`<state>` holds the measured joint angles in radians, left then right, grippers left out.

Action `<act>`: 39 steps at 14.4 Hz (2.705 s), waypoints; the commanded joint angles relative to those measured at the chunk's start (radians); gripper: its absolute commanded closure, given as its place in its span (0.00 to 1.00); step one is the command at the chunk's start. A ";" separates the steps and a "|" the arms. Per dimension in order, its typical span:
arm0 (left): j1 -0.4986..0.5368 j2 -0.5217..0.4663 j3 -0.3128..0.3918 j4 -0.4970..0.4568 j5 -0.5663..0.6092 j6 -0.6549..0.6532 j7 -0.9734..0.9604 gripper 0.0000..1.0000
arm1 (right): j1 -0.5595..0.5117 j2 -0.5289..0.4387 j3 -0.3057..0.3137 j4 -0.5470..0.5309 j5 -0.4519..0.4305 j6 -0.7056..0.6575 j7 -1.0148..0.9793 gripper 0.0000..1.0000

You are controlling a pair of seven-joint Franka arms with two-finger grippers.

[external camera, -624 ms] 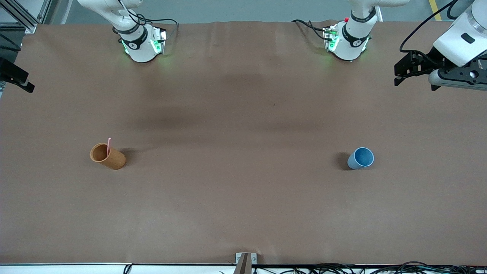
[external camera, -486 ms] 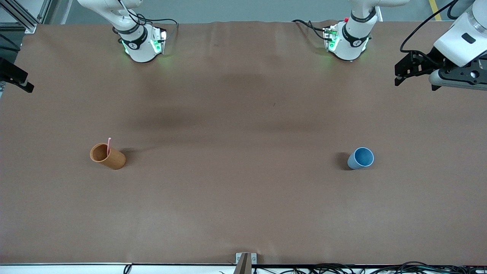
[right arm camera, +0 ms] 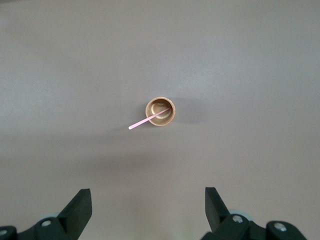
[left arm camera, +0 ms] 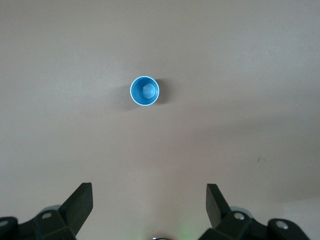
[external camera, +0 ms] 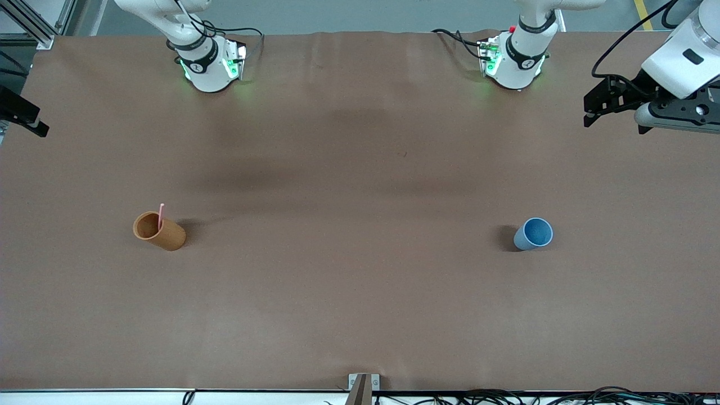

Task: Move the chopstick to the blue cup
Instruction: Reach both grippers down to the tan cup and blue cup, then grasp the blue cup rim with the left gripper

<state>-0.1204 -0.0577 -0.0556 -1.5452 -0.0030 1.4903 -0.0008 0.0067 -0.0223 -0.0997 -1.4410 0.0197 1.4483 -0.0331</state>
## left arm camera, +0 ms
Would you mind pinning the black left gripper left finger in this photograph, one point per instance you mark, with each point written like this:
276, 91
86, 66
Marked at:
75, 207

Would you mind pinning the brown table cover sheet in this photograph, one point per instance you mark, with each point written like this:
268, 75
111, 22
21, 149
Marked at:
75, 75

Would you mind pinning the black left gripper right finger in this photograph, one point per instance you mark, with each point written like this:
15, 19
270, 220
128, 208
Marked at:
215, 207

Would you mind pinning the blue plastic cup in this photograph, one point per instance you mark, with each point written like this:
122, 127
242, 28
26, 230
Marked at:
138, 90

